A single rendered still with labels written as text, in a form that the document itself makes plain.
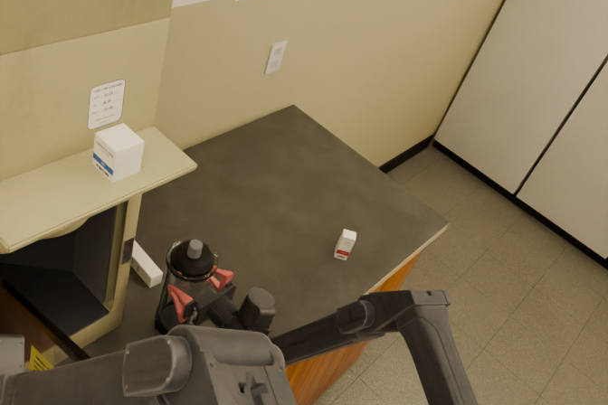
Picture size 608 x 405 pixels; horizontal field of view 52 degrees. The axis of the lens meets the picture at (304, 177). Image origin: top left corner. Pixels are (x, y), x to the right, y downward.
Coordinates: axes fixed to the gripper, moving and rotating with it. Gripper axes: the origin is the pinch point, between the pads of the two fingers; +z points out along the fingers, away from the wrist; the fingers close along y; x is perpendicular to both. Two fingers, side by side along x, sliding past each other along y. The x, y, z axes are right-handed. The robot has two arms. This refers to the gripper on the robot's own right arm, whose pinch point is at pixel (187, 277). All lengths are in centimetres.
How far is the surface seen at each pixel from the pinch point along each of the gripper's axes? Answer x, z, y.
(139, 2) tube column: -65, 7, 16
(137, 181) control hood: -41.0, -2.9, 20.8
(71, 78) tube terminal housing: -55, 7, 26
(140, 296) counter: 16.0, 10.8, 1.9
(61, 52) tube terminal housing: -59, 7, 28
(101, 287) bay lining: 3.9, 10.6, 13.8
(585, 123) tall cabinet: 41, -24, -269
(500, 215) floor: 111, -16, -254
